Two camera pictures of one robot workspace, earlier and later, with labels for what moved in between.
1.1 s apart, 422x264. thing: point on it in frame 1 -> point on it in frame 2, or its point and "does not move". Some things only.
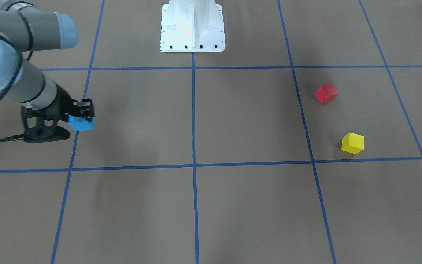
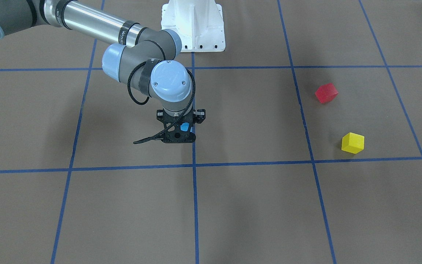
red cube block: (326, 92) does not move
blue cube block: (79, 124) -> (184, 127)
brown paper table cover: (318, 136) does not move
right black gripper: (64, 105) -> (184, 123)
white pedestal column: (192, 26) does not move
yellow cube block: (352, 143) does not move
